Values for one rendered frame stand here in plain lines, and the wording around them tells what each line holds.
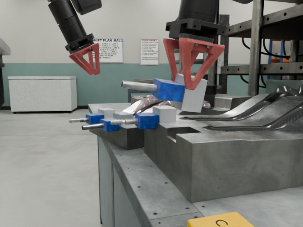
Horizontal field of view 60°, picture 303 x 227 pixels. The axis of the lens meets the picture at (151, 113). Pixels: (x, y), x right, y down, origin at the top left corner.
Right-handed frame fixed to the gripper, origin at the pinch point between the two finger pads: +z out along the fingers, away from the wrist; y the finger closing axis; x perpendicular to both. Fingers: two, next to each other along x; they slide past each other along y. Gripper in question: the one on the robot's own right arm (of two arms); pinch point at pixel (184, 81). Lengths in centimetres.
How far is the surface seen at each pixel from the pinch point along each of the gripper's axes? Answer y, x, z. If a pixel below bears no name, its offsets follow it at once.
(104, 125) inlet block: 24.1, 8.6, 16.1
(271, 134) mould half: -5.4, -15.2, 6.4
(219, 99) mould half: 36.7, -30.1, 8.0
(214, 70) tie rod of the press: 120, -74, 2
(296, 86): 54, -78, 1
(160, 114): 8.1, 0.1, 7.9
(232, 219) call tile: -20.1, 0.7, 11.4
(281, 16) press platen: 71, -75, -30
